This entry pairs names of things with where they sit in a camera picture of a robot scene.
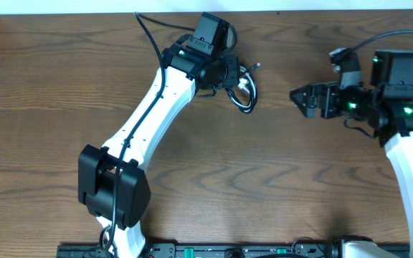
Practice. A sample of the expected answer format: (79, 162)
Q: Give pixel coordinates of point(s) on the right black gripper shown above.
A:
(320, 101)

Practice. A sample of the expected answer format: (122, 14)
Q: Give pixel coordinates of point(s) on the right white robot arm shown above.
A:
(387, 107)

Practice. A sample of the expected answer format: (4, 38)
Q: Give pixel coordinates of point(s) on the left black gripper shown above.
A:
(234, 72)

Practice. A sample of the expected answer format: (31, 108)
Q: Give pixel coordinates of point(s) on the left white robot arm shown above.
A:
(112, 180)

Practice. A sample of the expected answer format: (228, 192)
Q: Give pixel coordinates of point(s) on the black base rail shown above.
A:
(341, 247)

